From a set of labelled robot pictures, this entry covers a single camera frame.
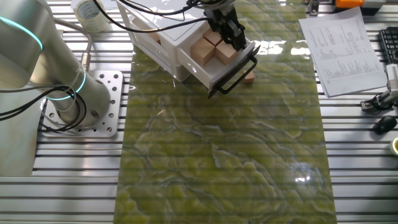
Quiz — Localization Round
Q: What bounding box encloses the pale yellow roll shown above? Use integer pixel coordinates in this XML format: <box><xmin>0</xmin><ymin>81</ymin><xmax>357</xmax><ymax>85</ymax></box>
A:
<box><xmin>389</xmin><ymin>136</ymin><xmax>398</xmax><ymax>156</ymax></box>

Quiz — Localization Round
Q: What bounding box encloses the orange block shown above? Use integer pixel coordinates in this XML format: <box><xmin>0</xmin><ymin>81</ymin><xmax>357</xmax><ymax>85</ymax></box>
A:
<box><xmin>335</xmin><ymin>0</ymin><xmax>365</xmax><ymax>9</ymax></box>

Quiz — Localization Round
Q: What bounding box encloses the black computer mouse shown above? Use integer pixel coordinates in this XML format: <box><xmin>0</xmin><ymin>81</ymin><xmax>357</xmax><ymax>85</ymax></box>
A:
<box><xmin>372</xmin><ymin>115</ymin><xmax>398</xmax><ymax>135</ymax></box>

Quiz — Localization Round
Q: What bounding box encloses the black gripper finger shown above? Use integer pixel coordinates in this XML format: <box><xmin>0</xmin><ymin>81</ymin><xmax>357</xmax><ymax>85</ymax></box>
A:
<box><xmin>219</xmin><ymin>30</ymin><xmax>241</xmax><ymax>52</ymax></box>
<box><xmin>231</xmin><ymin>22</ymin><xmax>248</xmax><ymax>52</ymax></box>

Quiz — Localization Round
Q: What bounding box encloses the black cable along arm base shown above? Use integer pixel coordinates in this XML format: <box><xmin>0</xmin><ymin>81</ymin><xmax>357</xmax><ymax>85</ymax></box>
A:
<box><xmin>0</xmin><ymin>81</ymin><xmax>90</xmax><ymax>133</ymax></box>

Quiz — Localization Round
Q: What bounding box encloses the black camera cable with plug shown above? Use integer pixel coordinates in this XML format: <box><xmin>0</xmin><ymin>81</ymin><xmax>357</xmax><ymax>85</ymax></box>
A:
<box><xmin>118</xmin><ymin>0</ymin><xmax>205</xmax><ymax>17</ymax></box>

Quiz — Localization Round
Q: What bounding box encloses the small grey clamp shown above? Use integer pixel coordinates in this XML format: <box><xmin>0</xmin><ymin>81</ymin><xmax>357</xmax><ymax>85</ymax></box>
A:
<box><xmin>307</xmin><ymin>0</ymin><xmax>321</xmax><ymax>17</ymax></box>

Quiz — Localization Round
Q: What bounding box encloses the green marble pattern mat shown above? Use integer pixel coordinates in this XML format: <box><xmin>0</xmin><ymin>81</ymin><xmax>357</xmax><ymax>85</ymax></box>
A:
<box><xmin>113</xmin><ymin>0</ymin><xmax>338</xmax><ymax>224</ymax></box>

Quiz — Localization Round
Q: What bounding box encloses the grey hose with metal connector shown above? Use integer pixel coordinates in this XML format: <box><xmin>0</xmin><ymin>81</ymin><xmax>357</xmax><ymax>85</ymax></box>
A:
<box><xmin>51</xmin><ymin>17</ymin><xmax>94</xmax><ymax>72</ymax></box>

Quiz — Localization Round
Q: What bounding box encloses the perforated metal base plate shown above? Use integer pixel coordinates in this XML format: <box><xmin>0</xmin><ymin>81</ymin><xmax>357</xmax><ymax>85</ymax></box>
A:
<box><xmin>40</xmin><ymin>70</ymin><xmax>124</xmax><ymax>139</ymax></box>

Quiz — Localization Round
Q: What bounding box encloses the clear tape roll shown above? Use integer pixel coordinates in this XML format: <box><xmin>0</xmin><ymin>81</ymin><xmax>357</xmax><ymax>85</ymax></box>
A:
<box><xmin>73</xmin><ymin>0</ymin><xmax>110</xmax><ymax>34</ymax></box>

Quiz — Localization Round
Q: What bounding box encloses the black keyboard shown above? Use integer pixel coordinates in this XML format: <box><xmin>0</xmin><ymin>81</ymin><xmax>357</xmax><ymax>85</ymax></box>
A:
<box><xmin>378</xmin><ymin>26</ymin><xmax>398</xmax><ymax>65</ymax></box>

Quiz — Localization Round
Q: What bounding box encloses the white drawer with black handle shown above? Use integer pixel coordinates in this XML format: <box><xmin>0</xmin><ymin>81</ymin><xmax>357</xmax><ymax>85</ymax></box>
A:
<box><xmin>177</xmin><ymin>15</ymin><xmax>261</xmax><ymax>100</ymax></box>

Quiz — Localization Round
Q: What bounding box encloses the paper sheet with printed tables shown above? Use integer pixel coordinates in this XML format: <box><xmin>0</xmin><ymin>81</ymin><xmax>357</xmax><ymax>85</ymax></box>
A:
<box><xmin>298</xmin><ymin>6</ymin><xmax>389</xmax><ymax>98</ymax></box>

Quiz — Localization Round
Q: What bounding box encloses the white plastic drawer cabinet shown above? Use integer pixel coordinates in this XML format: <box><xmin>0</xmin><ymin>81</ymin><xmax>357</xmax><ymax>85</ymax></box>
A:
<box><xmin>116</xmin><ymin>0</ymin><xmax>216</xmax><ymax>82</ymax></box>

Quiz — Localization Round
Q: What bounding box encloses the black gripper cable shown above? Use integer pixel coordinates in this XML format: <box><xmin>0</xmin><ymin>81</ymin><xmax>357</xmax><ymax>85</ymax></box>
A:
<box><xmin>92</xmin><ymin>0</ymin><xmax>210</xmax><ymax>34</ymax></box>

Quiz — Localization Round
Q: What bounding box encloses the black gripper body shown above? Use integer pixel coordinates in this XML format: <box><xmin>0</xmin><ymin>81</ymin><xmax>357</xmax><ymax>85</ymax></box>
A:
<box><xmin>203</xmin><ymin>7</ymin><xmax>241</xmax><ymax>35</ymax></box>

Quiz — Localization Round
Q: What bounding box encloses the white plain drawer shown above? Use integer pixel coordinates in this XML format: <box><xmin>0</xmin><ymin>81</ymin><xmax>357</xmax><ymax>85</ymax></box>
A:
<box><xmin>136</xmin><ymin>40</ymin><xmax>193</xmax><ymax>82</ymax></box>

